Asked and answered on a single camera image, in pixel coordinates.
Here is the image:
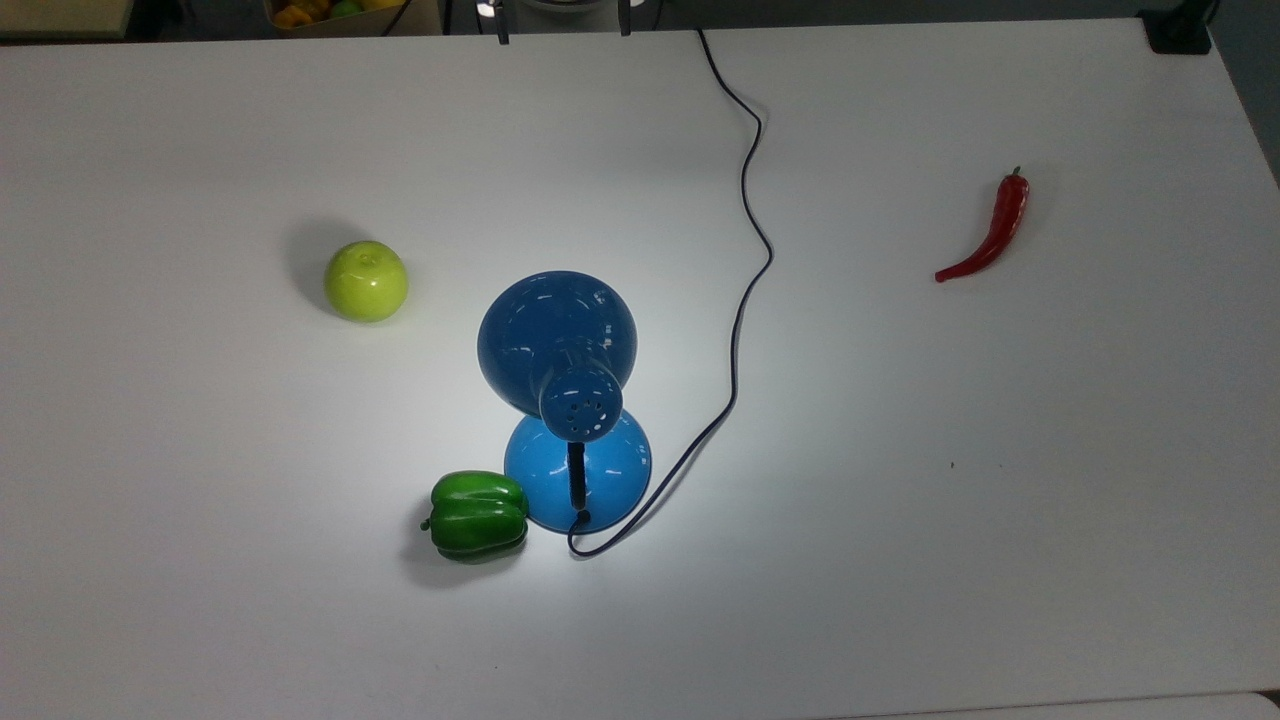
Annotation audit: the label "light wooden board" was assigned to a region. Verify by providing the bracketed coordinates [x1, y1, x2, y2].
[0, 0, 135, 41]

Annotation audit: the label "black table clamp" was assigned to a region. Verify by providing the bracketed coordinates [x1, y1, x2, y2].
[1138, 0, 1219, 55]

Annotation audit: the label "green toy apple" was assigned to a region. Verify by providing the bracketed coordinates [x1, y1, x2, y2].
[323, 240, 410, 324]

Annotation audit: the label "blue desk lamp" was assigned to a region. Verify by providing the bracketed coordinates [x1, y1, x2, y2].
[476, 270, 653, 534]

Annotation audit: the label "cardboard box of toy fruit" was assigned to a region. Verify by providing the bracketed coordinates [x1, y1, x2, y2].
[263, 0, 444, 38]

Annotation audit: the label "red toy chili pepper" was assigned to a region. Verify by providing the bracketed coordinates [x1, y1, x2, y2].
[934, 166, 1031, 284]

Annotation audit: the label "green toy bell pepper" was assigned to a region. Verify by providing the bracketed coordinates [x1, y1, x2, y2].
[420, 470, 530, 565]

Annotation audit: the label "black lamp power cable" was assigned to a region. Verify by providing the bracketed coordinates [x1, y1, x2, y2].
[567, 28, 775, 558]

